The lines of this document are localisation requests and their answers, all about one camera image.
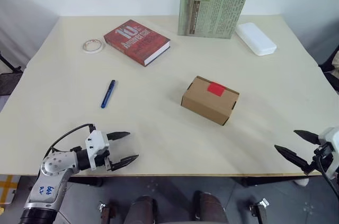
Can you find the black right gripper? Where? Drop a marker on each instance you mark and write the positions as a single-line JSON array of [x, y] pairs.
[[321, 152]]

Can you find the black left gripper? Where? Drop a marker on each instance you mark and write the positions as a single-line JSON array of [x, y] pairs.
[[102, 161]]

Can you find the blue pen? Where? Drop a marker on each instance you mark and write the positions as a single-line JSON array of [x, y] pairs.
[[107, 95]]

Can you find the brown cardboard box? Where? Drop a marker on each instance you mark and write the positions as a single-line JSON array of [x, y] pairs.
[[206, 106]]

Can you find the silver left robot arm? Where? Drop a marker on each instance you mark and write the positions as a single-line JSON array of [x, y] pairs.
[[53, 165]]

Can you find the white rounded object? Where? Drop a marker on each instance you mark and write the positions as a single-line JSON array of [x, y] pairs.
[[302, 182]]

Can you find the dark rounded shape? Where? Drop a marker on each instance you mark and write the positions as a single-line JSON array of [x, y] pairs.
[[209, 208], [141, 210]]

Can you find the red tape seal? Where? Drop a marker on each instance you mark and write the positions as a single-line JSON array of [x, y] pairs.
[[215, 88]]

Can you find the white tape roll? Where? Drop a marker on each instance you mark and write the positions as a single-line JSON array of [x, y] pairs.
[[84, 49]]

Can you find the red hardcover book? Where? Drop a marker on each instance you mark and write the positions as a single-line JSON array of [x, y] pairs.
[[135, 41]]

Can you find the white plastic case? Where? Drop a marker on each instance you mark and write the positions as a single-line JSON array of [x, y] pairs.
[[255, 38]]

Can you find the black stand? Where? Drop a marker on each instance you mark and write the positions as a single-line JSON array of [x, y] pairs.
[[8, 83]]

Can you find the green hardcover book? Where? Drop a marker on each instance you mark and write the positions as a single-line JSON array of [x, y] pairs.
[[209, 14]]

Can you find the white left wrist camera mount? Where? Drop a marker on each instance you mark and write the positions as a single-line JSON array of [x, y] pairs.
[[95, 140]]

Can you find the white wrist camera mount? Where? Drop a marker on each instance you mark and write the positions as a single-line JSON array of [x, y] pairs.
[[331, 136], [95, 140]]

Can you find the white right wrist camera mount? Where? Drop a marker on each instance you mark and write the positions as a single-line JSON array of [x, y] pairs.
[[331, 136]]

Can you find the black table frame bracket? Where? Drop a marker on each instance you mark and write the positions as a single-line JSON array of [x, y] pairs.
[[265, 181]]

